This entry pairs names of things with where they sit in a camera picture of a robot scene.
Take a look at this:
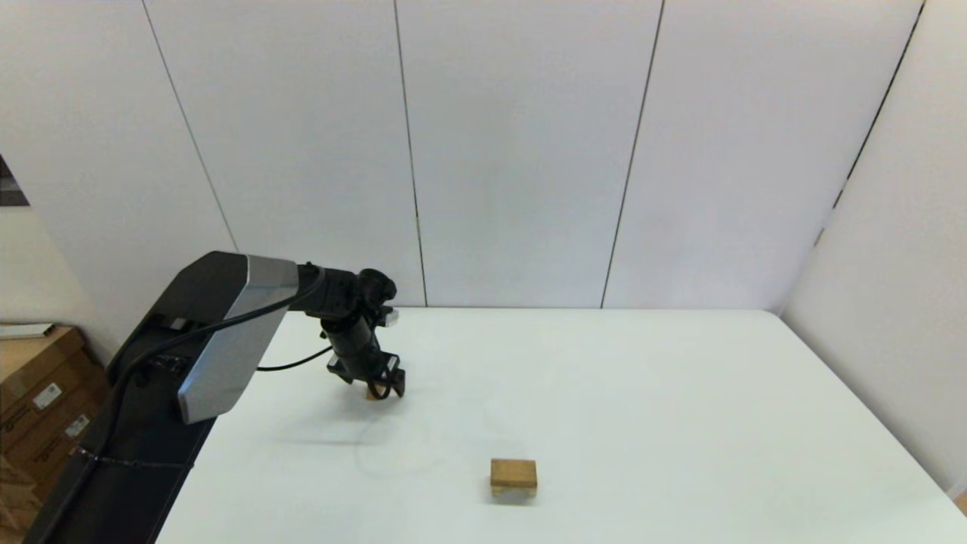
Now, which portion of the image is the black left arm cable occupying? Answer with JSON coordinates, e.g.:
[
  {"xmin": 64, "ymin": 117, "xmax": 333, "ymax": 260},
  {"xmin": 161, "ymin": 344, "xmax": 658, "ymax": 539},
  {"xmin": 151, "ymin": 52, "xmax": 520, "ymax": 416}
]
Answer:
[{"xmin": 23, "ymin": 266, "xmax": 394, "ymax": 544}]

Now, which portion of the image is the brown cardboard box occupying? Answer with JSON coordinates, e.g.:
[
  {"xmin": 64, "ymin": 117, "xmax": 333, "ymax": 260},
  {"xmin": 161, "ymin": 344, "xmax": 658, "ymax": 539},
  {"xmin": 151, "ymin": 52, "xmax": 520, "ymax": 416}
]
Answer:
[
  {"xmin": 0, "ymin": 326, "xmax": 90, "ymax": 424},
  {"xmin": 0, "ymin": 363, "xmax": 114, "ymax": 477},
  {"xmin": 0, "ymin": 453, "xmax": 57, "ymax": 541}
]

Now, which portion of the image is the rectangular wooden building block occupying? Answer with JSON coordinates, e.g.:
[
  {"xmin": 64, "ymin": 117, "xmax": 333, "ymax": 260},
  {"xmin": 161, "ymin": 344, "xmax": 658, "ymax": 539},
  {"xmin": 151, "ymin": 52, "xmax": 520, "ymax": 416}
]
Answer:
[{"xmin": 490, "ymin": 458, "xmax": 539, "ymax": 489}]

